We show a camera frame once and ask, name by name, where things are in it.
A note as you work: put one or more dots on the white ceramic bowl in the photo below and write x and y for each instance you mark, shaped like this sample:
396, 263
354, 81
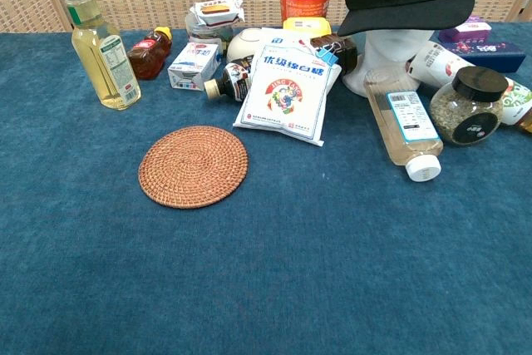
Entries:
245, 43

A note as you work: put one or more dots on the dark brown plastic bottle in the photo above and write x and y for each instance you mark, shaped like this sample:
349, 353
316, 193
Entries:
347, 55

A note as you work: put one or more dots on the clear bottle with white cap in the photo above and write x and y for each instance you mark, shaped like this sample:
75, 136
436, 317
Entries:
405, 126

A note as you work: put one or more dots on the white foam mannequin head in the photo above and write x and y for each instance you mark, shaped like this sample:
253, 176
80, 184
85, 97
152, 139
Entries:
386, 49

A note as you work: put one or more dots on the dark soy sauce bottle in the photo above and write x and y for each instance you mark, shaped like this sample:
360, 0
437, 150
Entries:
232, 82

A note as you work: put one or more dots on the small white milk carton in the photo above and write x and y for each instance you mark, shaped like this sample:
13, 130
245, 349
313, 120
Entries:
193, 66

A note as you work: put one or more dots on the purple carton box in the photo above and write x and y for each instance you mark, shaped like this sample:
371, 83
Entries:
465, 31

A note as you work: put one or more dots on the long dark blue box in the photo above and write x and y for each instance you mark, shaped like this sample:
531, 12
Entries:
494, 55

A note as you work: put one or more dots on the wrapped snack on jar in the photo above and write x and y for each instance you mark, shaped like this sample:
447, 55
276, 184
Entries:
208, 33

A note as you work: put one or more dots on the white bottle with red print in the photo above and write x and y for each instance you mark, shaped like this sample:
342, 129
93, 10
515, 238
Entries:
436, 64

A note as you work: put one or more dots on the blue binder clip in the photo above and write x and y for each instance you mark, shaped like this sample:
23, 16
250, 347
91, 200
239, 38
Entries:
326, 57

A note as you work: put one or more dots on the round jar with black lid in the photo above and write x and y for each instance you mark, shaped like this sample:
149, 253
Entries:
467, 114

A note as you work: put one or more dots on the tall yellow oil bottle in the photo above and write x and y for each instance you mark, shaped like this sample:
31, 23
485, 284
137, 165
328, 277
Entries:
99, 51

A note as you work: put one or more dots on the green labelled drink bottle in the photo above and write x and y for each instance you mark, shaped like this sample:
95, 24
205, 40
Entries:
517, 103

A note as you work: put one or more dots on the blue table cloth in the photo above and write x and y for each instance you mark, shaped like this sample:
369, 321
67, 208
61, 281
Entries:
266, 267

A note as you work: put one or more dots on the round woven rattan coaster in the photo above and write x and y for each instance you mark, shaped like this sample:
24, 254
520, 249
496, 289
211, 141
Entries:
193, 166

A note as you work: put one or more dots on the yellow lidded box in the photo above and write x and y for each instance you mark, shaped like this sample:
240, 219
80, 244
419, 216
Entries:
307, 26

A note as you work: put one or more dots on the white snack cake packet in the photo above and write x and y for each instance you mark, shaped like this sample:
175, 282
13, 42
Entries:
217, 11

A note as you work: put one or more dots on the amber honey squeeze bottle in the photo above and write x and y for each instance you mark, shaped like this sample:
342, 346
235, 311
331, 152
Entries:
147, 57

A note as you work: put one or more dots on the white sugar bag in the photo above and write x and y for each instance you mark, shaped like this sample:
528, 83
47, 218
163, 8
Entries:
287, 97

